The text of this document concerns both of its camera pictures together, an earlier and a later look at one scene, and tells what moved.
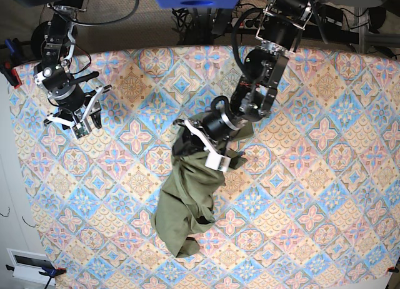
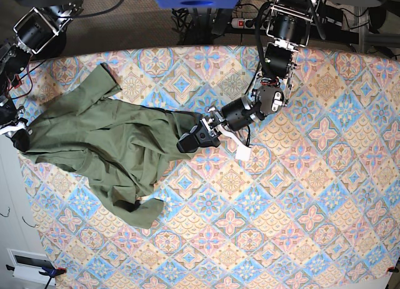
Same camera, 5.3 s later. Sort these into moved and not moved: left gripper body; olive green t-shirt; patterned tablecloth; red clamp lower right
Moved: left gripper body; olive green t-shirt
Not moved: patterned tablecloth; red clamp lower right
